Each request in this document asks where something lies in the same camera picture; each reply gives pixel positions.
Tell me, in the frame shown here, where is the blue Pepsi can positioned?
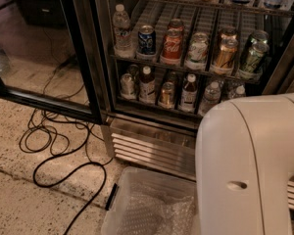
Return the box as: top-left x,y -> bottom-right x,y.
136,24 -> 156,60

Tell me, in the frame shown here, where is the brown tea bottle right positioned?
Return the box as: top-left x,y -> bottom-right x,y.
178,73 -> 198,113

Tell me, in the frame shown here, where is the stainless steel glass-door fridge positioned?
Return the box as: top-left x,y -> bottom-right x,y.
70,0 -> 294,213

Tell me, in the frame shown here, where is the open glass fridge door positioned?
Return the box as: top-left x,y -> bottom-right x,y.
0,0 -> 103,124

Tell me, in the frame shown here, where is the water bottle middle shelf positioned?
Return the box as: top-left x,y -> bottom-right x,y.
113,4 -> 134,58

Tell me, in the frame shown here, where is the green can rear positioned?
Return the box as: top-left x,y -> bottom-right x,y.
247,29 -> 269,46

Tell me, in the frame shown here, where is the black cable on floor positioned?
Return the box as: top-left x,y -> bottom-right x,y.
18,54 -> 115,235

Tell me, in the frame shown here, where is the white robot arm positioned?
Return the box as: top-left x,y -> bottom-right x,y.
195,93 -> 294,235

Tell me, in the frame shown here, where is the green can front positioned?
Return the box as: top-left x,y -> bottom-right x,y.
238,41 -> 270,81

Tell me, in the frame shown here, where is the brown tea bottle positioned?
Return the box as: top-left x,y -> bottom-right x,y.
178,73 -> 198,113
139,66 -> 156,104

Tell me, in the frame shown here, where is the water bottle bottom left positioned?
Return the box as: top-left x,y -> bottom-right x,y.
198,81 -> 221,117

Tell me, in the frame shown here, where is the clear plastic storage bin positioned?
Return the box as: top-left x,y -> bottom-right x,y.
101,166 -> 200,235

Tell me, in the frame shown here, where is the red Coca-Cola can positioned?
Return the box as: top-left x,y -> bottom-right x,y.
160,28 -> 182,66

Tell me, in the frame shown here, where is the silver can bottom shelf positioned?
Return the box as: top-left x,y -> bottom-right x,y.
121,73 -> 136,100

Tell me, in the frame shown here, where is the gold can bottom shelf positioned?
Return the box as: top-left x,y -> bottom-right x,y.
158,82 -> 174,109

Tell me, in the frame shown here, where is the water bottle bottom right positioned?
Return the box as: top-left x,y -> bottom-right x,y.
223,85 -> 246,101

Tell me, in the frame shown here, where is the dark can behind silver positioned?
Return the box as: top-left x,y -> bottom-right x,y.
126,64 -> 139,80

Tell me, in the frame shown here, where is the gold soda can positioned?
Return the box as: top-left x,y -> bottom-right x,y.
210,38 -> 238,75

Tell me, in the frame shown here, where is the red can behind Coke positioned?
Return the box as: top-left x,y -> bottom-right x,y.
168,18 -> 184,33

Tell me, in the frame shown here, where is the bubble wrap sheet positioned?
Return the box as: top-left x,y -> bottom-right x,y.
116,184 -> 195,235

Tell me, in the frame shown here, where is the dark can behind gold bottom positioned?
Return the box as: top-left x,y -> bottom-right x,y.
166,70 -> 179,86

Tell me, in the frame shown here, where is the dark cabinet behind door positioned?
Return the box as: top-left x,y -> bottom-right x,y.
14,0 -> 66,28

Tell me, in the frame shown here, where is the water bottle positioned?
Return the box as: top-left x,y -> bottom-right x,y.
223,85 -> 246,101
198,81 -> 221,117

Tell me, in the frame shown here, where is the brown tea bottle left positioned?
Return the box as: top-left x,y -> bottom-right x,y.
139,66 -> 156,104

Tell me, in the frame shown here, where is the brown can behind gold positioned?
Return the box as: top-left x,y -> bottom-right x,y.
219,27 -> 237,40

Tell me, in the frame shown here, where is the white green soda can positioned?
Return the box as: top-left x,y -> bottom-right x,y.
184,32 -> 209,71

